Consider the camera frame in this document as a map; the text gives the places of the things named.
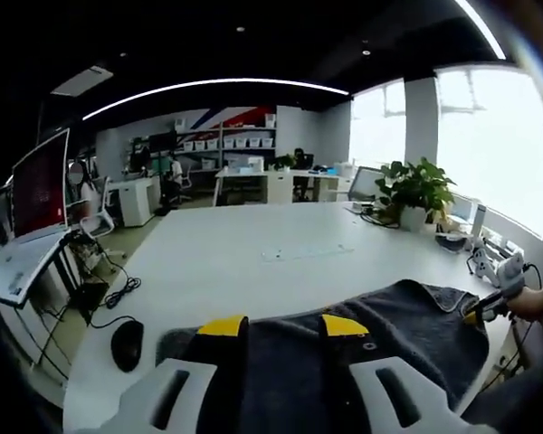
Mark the grey towel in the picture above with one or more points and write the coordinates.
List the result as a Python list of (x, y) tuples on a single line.
[(412, 316)]

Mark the white game controller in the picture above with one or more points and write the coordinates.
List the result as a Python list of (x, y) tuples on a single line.
[(483, 267)]

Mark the white upright box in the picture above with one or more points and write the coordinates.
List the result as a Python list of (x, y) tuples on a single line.
[(479, 223)]

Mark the white headset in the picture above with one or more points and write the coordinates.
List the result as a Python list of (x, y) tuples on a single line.
[(450, 243)]

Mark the black oval device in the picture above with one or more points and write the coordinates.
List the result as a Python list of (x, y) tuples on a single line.
[(127, 346)]

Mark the person's dark clothing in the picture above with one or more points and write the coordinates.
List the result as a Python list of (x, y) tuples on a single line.
[(520, 402)]

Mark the large potted plant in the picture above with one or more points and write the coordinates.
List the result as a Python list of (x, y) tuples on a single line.
[(416, 190)]

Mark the grey laptop screen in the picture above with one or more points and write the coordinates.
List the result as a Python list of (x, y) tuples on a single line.
[(365, 185)]

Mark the white cabinet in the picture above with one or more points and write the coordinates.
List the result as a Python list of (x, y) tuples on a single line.
[(138, 201)]

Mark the white office chair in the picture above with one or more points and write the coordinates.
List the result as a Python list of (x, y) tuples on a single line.
[(100, 212)]

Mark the white office desk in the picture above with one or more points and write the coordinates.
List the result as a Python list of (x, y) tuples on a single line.
[(253, 178)]

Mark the white side desk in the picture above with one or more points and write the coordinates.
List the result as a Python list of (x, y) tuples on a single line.
[(22, 267)]

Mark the small potted plant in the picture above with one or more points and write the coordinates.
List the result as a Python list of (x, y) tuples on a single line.
[(285, 162)]

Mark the shelf rack with white bins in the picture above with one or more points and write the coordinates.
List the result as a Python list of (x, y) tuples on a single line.
[(226, 142)]

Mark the white monitor with red screen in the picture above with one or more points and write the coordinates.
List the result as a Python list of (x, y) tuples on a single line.
[(40, 185)]

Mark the long ceiling light strip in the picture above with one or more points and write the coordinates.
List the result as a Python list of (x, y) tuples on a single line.
[(217, 83)]

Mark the ceiling air conditioner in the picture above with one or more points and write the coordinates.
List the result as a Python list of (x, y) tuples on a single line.
[(82, 80)]

